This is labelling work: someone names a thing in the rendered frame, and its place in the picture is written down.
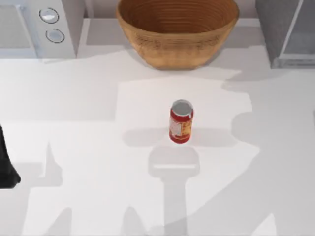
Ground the small microwave knob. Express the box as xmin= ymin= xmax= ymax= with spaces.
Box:
xmin=45 ymin=28 xmax=66 ymax=44

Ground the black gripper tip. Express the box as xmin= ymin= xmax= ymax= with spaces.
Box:
xmin=0 ymin=125 xmax=21 ymax=189

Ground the red and white can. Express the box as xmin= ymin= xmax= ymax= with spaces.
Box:
xmin=169 ymin=99 xmax=194 ymax=144

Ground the brown woven basket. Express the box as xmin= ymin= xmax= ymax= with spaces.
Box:
xmin=116 ymin=0 xmax=240 ymax=71

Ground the pale microwave oven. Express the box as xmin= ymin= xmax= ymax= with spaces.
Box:
xmin=0 ymin=0 xmax=87 ymax=59

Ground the large microwave knob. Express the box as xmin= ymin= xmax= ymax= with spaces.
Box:
xmin=38 ymin=7 xmax=60 ymax=25

